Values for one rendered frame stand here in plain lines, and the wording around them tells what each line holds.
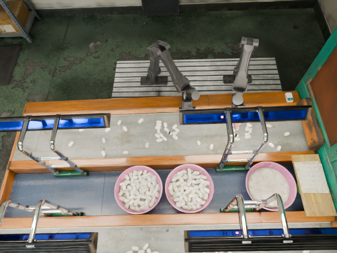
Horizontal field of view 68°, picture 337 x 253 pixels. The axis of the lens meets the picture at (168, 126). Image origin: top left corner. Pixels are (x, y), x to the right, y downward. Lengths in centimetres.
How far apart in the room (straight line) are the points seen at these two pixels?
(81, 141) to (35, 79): 164
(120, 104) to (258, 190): 98
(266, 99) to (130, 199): 103
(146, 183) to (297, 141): 92
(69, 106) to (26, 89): 140
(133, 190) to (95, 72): 177
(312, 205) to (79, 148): 134
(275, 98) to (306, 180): 54
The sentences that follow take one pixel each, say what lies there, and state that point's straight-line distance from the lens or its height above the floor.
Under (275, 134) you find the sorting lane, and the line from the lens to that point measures 165.
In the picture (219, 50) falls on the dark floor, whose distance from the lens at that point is 300.
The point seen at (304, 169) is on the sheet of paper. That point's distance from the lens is 157.
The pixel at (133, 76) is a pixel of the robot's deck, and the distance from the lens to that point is 192.
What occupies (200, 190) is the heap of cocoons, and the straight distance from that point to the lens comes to 144.
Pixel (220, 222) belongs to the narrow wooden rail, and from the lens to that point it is 140.
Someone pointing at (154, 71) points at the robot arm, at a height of 85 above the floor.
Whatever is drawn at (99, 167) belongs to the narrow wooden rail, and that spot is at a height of 74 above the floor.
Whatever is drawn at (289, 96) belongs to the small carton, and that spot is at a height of 79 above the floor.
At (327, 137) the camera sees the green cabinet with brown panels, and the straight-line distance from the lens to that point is 159.
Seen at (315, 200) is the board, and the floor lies 78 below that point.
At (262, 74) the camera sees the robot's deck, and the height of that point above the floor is 66.
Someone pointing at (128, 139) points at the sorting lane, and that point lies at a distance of 157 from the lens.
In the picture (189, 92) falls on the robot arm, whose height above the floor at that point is 94.
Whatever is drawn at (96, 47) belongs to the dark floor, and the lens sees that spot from 319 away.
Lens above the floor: 214
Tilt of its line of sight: 63 degrees down
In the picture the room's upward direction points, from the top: 7 degrees counter-clockwise
